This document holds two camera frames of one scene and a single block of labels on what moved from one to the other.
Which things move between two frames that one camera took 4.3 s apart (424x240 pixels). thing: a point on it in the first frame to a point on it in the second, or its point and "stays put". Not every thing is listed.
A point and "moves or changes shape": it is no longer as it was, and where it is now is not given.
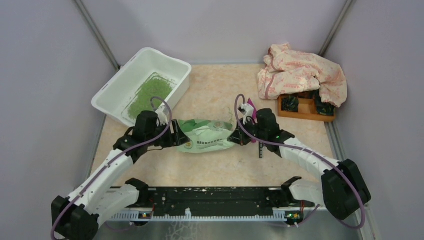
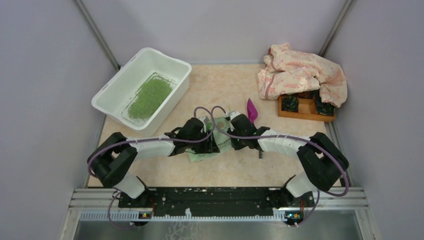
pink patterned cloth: x=286 y=71 stays put
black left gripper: x=177 y=138 to x=208 y=146
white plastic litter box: x=148 y=74 stays put
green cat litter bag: x=206 y=136 moves or changes shape
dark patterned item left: x=290 y=103 stays put
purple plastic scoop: x=254 y=115 stays put
